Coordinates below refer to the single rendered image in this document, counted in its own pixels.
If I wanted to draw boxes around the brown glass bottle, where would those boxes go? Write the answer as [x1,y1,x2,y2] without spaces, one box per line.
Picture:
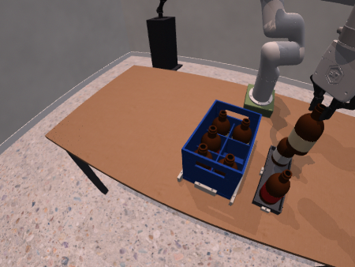
[231,118,252,145]
[211,110,230,137]
[214,153,237,177]
[271,137,294,167]
[194,143,213,171]
[200,126,221,154]
[286,103,326,156]
[259,169,292,205]

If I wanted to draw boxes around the blue plastic bottle crate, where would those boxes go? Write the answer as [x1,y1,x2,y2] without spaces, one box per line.
[181,100,262,200]

